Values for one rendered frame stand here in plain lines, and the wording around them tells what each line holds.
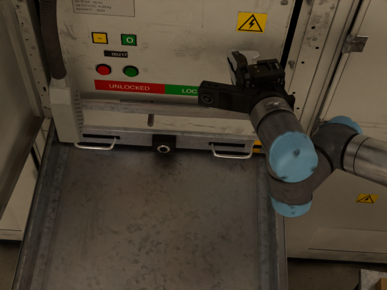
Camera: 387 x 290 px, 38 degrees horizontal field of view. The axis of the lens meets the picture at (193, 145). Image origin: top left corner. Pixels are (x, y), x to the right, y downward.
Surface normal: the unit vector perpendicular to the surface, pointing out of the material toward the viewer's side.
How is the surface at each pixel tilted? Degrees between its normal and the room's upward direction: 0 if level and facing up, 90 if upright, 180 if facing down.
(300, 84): 90
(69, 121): 90
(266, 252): 0
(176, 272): 0
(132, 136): 90
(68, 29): 90
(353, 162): 67
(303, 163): 75
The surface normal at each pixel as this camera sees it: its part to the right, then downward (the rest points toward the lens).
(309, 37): -0.05, 0.82
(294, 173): 0.22, 0.64
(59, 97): -0.02, 0.44
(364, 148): -0.53, -0.46
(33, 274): 0.04, -0.56
